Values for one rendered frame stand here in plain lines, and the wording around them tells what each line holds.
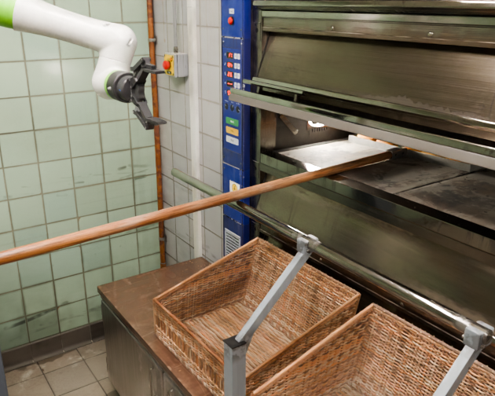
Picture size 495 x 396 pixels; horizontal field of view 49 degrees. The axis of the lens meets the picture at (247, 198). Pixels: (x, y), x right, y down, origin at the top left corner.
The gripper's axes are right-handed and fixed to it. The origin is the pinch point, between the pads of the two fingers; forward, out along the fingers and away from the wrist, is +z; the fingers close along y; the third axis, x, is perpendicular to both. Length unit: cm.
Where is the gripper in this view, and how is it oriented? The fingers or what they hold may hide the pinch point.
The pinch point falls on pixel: (159, 97)
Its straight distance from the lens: 151.9
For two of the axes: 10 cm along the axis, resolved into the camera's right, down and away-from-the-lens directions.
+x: -8.1, 1.9, -5.5
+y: -0.1, 9.4, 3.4
